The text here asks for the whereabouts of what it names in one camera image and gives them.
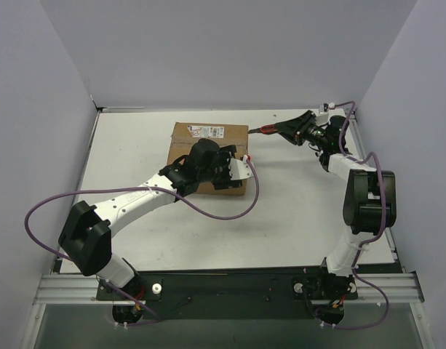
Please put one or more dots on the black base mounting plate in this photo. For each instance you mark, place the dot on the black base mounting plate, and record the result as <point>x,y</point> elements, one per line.
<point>282,293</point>

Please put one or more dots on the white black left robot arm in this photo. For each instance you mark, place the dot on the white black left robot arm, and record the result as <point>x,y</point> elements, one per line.
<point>89,229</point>

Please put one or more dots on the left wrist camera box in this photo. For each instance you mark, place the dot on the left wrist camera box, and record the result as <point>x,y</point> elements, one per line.
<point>239,169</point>

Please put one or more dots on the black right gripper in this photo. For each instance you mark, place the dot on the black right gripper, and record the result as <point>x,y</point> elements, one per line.
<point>300,128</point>

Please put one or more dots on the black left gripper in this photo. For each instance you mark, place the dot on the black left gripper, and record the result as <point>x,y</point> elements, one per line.
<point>225,167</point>

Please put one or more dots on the red black utility knife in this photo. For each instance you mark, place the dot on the red black utility knife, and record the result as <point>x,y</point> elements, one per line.
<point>264,130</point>

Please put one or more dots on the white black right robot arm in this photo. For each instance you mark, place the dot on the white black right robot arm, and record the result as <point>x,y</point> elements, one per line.
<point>369,205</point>

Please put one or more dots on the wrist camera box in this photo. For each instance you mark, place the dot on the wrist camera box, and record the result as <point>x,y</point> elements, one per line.
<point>323,115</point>
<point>239,169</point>

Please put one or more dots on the aluminium front frame rail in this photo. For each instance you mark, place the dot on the aluminium front frame rail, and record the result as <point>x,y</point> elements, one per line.
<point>75,289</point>

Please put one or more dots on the brown cardboard express box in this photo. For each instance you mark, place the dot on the brown cardboard express box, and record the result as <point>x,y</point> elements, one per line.
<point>193,143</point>

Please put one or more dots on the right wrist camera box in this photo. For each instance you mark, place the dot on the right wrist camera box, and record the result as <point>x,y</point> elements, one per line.
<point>323,115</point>

